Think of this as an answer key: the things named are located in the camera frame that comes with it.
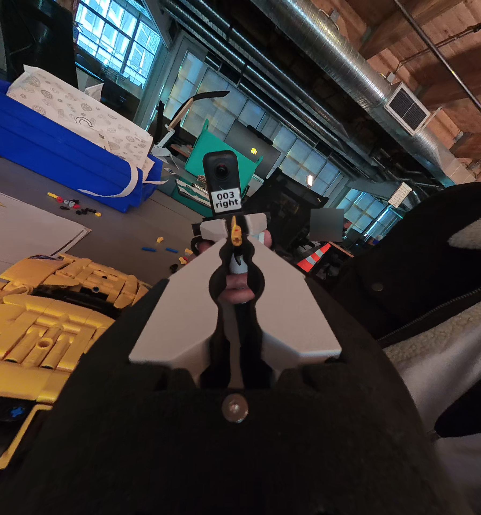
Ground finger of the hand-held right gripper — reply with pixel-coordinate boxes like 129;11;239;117
244;213;268;244
199;219;230;242

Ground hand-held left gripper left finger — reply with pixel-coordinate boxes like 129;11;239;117
128;237;230;385

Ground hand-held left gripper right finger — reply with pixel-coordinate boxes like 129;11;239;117
244;237;343;385

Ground yellow toy brick car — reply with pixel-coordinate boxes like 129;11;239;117
0;253;152;475

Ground small brick model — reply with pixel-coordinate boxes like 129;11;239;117
190;175;213;198

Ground teal bag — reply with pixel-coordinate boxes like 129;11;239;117
184;119;264;190

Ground black mesh chair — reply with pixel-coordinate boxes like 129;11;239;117
265;169;330;250

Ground loose small brick pieces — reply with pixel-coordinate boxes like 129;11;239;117
141;237;194;274

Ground orange traffic cone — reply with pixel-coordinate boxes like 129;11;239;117
296;242;331;273

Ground ribbed metal pipes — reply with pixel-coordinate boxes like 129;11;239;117
160;0;378;178

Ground person's fleece-lined jacket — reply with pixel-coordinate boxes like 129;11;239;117
333;181;481;515

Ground scattered coloured brick pieces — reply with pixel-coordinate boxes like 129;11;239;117
47;192;102;218

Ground patterned paper bag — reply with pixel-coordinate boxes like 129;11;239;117
6;64;168;198

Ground paned window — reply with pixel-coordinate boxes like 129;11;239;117
75;0;162;89

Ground open instruction booklet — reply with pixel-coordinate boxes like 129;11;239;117
0;186;92;274

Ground blue plastic bin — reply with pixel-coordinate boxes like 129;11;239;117
0;74;164;214

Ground ceiling vent grille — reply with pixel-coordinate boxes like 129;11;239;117
384;82;431;135

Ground black monitor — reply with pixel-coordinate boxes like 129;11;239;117
0;0;78;87

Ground grey wall screen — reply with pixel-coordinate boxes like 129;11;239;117
224;121;282;178

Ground silver ventilation duct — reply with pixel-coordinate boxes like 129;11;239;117
256;0;476;187

